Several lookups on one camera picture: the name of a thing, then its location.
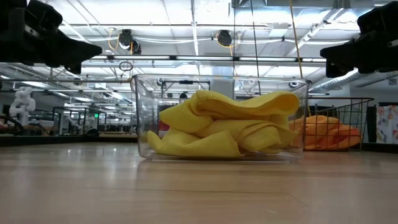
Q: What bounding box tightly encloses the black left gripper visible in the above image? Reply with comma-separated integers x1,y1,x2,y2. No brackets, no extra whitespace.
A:
0,0,103,75

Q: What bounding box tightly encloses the white robot figure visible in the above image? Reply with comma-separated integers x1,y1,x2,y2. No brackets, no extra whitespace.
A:
8,86,37,126

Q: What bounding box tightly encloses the orange microfiber towel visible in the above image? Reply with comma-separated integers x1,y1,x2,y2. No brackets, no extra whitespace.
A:
306,114,342,127
289,123,362,152

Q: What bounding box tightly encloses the floral patterned cloth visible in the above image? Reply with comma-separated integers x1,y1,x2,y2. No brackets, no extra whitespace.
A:
375,105,398,145

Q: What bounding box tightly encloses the black ceiling cable reel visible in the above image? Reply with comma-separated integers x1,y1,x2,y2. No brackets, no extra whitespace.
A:
118,29,142,55
217,29,233,47

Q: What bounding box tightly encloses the black wire basket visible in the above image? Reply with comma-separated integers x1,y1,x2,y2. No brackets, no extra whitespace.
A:
303,96,375,152

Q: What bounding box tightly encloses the yellow hanging cable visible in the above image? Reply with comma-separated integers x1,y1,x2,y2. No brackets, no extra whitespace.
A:
289,0,304,79

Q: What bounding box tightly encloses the small black cable coil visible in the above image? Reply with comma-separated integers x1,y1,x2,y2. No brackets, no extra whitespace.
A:
119,60,134,73

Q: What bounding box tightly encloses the clear plastic bin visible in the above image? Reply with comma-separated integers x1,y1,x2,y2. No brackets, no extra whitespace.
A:
130,73,312,163

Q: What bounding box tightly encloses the black hanging cable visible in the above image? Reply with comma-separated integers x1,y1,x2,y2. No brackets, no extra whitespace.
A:
249,0,262,96

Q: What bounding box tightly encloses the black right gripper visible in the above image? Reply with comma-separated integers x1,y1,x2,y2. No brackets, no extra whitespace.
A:
319,1,398,79

